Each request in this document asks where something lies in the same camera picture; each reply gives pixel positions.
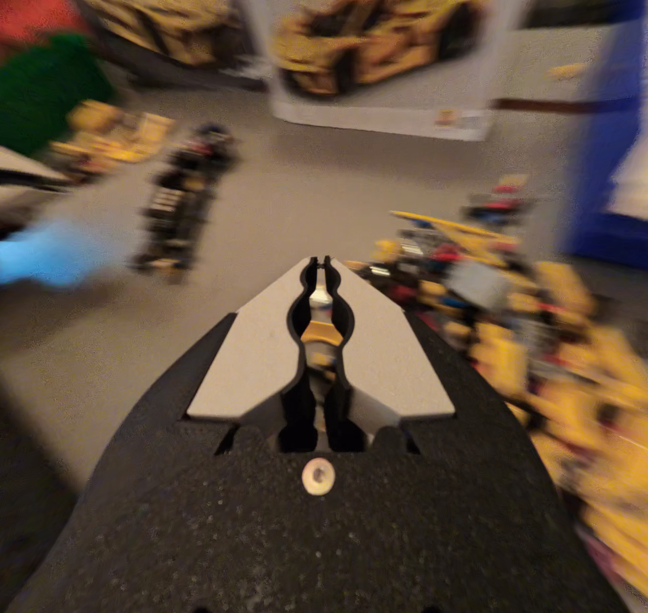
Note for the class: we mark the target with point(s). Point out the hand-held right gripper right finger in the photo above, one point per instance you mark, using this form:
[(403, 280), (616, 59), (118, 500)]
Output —
[(395, 370)]

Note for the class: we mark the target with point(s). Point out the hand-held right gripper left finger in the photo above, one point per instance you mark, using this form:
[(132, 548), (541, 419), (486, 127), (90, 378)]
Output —
[(243, 364)]

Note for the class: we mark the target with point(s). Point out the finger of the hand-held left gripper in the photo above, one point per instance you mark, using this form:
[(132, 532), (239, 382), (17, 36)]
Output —
[(20, 164), (15, 205)]

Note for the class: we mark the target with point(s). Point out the pile of toy brick pieces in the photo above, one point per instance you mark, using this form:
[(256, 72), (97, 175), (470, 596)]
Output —
[(506, 319)]

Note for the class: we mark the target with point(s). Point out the toy car chassis assembly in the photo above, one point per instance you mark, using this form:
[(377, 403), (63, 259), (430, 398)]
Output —
[(177, 202)]

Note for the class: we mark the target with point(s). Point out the grey desk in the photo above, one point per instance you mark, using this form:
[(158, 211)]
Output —
[(314, 192)]

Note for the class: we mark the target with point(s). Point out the green plastic bin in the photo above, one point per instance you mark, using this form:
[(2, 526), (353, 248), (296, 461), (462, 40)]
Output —
[(45, 96)]

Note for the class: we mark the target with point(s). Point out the yellow black brick sub-assembly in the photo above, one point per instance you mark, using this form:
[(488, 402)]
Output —
[(111, 137)]

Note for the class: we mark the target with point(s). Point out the yellow toy car body shell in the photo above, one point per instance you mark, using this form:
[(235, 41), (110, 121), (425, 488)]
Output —
[(152, 5)]

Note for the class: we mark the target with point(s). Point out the blue plastic bin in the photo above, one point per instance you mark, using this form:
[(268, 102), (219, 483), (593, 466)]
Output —
[(597, 167)]

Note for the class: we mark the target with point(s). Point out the brown strip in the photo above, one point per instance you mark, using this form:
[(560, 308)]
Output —
[(557, 105)]

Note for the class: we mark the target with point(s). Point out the Lego instruction booklet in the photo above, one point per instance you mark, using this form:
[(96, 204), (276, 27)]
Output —
[(379, 40)]

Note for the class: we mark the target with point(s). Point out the small yellow brick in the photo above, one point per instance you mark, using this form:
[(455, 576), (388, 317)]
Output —
[(567, 72)]

